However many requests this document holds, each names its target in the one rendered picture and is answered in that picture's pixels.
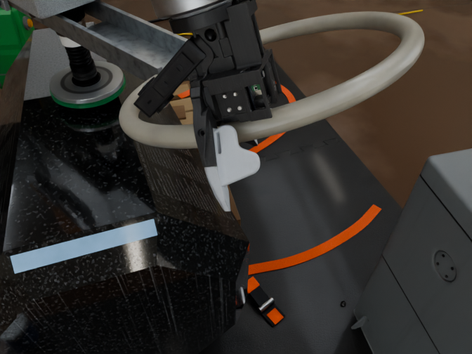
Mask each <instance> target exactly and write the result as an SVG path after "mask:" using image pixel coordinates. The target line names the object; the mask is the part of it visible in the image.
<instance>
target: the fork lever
mask: <svg viewBox="0 0 472 354"><path fill-rule="evenodd" d="M7 1H8V0H7ZM8 4H9V6H11V7H13V8H15V9H17V10H18V11H20V12H22V13H24V14H25V15H28V16H29V17H31V18H33V19H35V20H36V21H38V22H40V23H41V24H43V25H45V26H47V27H49V28H51V29H52V30H54V31H56V32H58V33H59V34H61V35H63V36H65V37H67V38H68V39H71V40H72V41H74V42H76V43H77V44H79V45H81V46H83V47H84V48H87V49H88V50H90V51H92V52H94V53H95V54H97V55H99V56H100V57H102V58H104V59H106V60H108V61H110V62H111V63H113V64H115V65H117V66H118V67H120V68H122V69H124V70H126V71H127V72H130V73H131V74H133V75H135V76H136V77H138V78H140V79H142V80H143V81H147V80H148V79H149V78H151V77H153V76H154V75H156V74H159V73H160V72H161V71H162V69H163V68H164V67H165V66H166V64H167V63H168V62H169V61H170V59H172V58H173V56H174V55H175V54H176V53H177V52H178V50H179V49H180V48H181V46H182V45H183V44H184V43H185V42H186V41H187V40H188V39H186V38H184V37H182V36H179V35H177V34H174V33H173V32H170V31H168V30H166V29H164V28H161V27H159V26H156V25H154V24H152V23H150V22H148V21H146V20H143V19H141V18H138V17H136V16H134V15H131V14H130V13H127V12H125V11H122V10H120V9H118V8H115V7H114V6H111V5H109V4H107V3H104V2H102V1H100V0H96V1H92V2H90V3H87V4H84V5H83V7H84V12H85V13H86V14H88V15H90V16H92V17H94V18H96V19H98V20H101V21H102V22H101V23H98V24H96V25H93V26H91V27H88V28H86V27H84V26H82V25H80V24H78V23H77V22H75V21H73V20H70V19H69V18H66V17H65V16H63V15H61V14H56V15H53V16H51V17H48V18H45V19H38V18H36V17H35V16H33V15H32V14H30V13H28V12H27V11H25V10H23V9H21V8H20V7H18V6H16V5H15V4H13V3H11V2H10V1H8Z"/></svg>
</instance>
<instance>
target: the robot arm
mask: <svg viewBox="0 0 472 354"><path fill-rule="evenodd" d="M151 2H152V6H153V8H154V10H155V13H156V16H157V17H158V18H159V19H168V18H170V19H169V23H170V26H171V29H172V31H173V33H174V34H182V33H186V32H192V36H191V37H190V38H189V39H188V40H187V41H186V42H185V43H184V44H183V45H182V46H181V48H180V49H179V50H178V52H177V53H176V54H175V55H174V56H173V58H172V59H170V61H169V62H168V63H167V64H166V66H165V67H164V68H163V69H162V71H161V72H160V73H159V74H158V75H157V76H156V77H155V78H154V77H153V78H151V80H149V82H146V83H145V84H144V85H143V87H142V89H141V90H140V92H139V93H138V95H139V97H138V99H137V100H136V101H135V103H134V105H135V106H136V107H137V108H138V109H139V110H140V111H141V112H142V113H144V114H145V115H146V116H147V117H148V118H151V116H152V115H153V114H154V113H155V112H157V113H158V114H159V113H160V112H161V111H162V110H163V109H164V108H166V107H168V106H169V103H170V101H171V99H172V98H173V97H174V95H173V93H174V92H175V90H176V89H177V88H178V87H179V86H180V85H181V84H182V83H183V82H184V81H185V79H186V78H187V77H188V80H189V81H190V98H191V101H192V106H193V126H194V132H195V139H196V143H197V147H198V150H199V155H200V159H201V161H202V166H203V167H204V170H205V172H206V177H207V179H208V181H209V184H210V186H211V189H212V190H213V193H214V196H215V197H216V199H217V200H218V202H219V204H220V205H221V207H222V208H223V210H224V211H231V208H230V195H229V190H228V185H229V184H231V183H234V182H236V181H239V180H241V179H243V178H246V177H247V176H250V175H253V174H255V173H256V172H257V171H258V170H259V167H260V159H259V156H258V155H257V154H256V153H255V152H252V151H249V150H245V149H244V148H242V147H240V145H239V143H238V138H237V132H236V130H235V128H234V127H232V126H231V125H227V124H226V125H222V126H220V125H221V122H222V121H223V123H227V122H235V121H240V122H247V121H251V122H252V121H257V120H262V119H270V118H272V117H273V116H272V113H271V111H270V109H272V108H270V104H273V103H277V100H278V98H279V95H278V94H279V93H282V89H281V85H280V80H279V77H278V73H277V68H276V65H275V60H274V56H273V51H272V49H271V48H269V49H266V50H264V49H263V44H262V41H261V35H260V32H259V29H258V24H257V21H256V16H255V13H254V12H255V11H256V10H257V9H258V7H257V4H256V0H151ZM270 63H271V64H272V67H273V70H272V67H271V64H270ZM273 72H274V75H275V78H274V75H273ZM275 81H276V83H275ZM217 126H220V127H218V128H217Z"/></svg>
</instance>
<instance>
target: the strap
mask: <svg viewBox="0 0 472 354"><path fill-rule="evenodd" d="M281 89H282V92H283V93H284V94H285V95H286V97H287V99H288V100H289V103H292V102H295V101H296V100H295V98H294V96H293V95H292V93H291V92H290V91H289V90H288V89H287V88H285V87H284V86H283V85H281ZM177 96H178V97H180V98H181V99H183V98H185V97H187V96H190V90H187V91H185V92H183V93H180V94H178V95H177ZM284 133H286V132H284ZM284 133H279V134H276V135H274V136H270V137H269V138H267V139H265V140H264V141H263V142H261V143H259V144H258V146H255V147H253V148H252V149H250V150H249V151H252V152H255V153H257V152H259V151H261V150H262V149H264V148H266V147H267V146H269V145H270V144H271V143H273V142H275V141H276V140H277V139H278V138H279V137H281V136H282V135H283V134H284ZM380 210H381V208H379V207H377V206H376V205H374V204H373V205H372V206H371V207H370V208H369V210H368V211H367V212H366V213H365V214H364V215H363V217H362V218H360V219H359V220H358V221H357V222H356V223H354V224H353V225H352V226H351V227H349V228H347V229H346V230H344V231H343V232H341V233H340V234H338V235H337V236H335V237H333V238H331V239H330V240H328V241H326V242H324V243H322V244H320V245H318V246H316V247H314V248H312V249H309V250H307V251H305V252H302V253H300V254H296V255H293V256H290V257H286V258H282V259H278V260H275V261H268V262H264V263H257V264H253V265H249V273H248V275H253V274H257V273H264V272H268V271H271V270H279V269H282V268H287V267H290V266H295V265H297V264H300V263H303V262H306V261H309V260H310V259H313V258H315V257H318V256H320V255H322V254H324V253H326V252H328V251H330V250H332V249H333V248H335V247H337V246H339V245H340V244H342V243H344V242H345V241H347V240H349V239H350V238H351V237H353V236H354V235H356V234H357V233H359V232H360V231H361V230H362V229H363V228H365V227H366V226H367V225H368V224H369V223H370V222H371V221H372V220H373V219H374V217H375V216H376V215H377V214H378V213H379V212H380Z"/></svg>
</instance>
